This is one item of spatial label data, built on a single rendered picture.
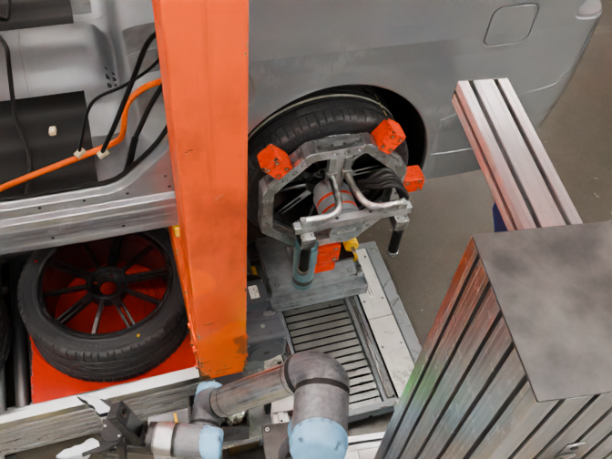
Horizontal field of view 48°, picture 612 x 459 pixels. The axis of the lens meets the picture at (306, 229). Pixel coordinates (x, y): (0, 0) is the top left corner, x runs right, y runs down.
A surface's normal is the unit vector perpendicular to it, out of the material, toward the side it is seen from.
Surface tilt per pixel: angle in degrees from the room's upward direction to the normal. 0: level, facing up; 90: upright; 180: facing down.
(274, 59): 90
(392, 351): 0
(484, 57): 90
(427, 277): 0
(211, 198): 90
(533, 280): 0
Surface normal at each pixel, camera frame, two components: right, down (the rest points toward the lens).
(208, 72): 0.29, 0.77
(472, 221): 0.07, -0.61
